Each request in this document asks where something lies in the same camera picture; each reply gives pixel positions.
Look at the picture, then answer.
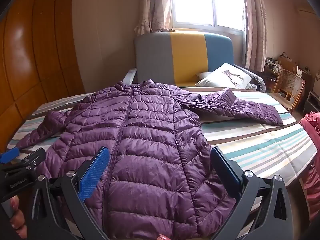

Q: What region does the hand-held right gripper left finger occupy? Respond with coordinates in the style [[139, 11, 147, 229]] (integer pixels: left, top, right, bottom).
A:
[[27, 146, 111, 240]]

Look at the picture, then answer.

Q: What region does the purple puffer jacket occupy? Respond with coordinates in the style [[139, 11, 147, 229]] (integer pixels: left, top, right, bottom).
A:
[[15, 79, 284, 240]]

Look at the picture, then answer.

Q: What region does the striped bed sheet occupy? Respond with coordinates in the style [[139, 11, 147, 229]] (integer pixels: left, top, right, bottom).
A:
[[7, 88, 318, 222]]

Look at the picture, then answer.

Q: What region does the cluttered wooden desk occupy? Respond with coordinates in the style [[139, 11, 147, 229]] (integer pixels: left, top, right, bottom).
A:
[[264, 52, 313, 90]]

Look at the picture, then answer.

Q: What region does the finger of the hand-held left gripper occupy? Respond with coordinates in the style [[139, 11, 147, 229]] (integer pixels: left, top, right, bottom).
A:
[[20, 148, 47, 172], [0, 147, 21, 165]]

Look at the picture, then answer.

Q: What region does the wooden wardrobe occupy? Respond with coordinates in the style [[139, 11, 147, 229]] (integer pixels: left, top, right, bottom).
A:
[[0, 0, 86, 157]]

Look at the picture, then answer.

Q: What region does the window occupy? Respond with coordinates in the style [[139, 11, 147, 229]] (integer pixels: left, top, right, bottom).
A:
[[170, 0, 247, 32]]

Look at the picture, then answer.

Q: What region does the wicker wooden chair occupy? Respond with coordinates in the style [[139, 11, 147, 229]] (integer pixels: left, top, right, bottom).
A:
[[272, 68, 306, 111]]

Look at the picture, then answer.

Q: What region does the person's left hand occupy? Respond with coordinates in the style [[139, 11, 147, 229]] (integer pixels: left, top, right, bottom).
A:
[[9, 195, 27, 239]]

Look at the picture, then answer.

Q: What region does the grey yellow blue headboard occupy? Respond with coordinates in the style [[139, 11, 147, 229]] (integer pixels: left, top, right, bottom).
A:
[[134, 31, 234, 87]]

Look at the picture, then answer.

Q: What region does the grey padded bed rail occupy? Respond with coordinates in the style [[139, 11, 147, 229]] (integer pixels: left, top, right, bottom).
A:
[[119, 67, 138, 84], [235, 64, 266, 92]]

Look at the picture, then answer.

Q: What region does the white printed pillow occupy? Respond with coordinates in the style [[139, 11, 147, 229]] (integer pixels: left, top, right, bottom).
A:
[[195, 63, 252, 90]]

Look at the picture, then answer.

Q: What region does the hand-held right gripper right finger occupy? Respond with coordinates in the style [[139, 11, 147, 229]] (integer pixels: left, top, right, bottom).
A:
[[210, 147, 294, 240]]

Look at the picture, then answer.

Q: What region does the pink cloth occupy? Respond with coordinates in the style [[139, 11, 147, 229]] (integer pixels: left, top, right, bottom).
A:
[[298, 111, 320, 217]]

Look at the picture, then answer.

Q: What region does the beige patterned curtain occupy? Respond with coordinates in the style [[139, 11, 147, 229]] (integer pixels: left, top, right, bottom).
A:
[[240, 0, 267, 73], [134, 0, 173, 36]]

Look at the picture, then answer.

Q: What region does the white cabinet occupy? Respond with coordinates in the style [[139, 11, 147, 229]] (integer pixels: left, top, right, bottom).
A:
[[303, 91, 320, 113]]

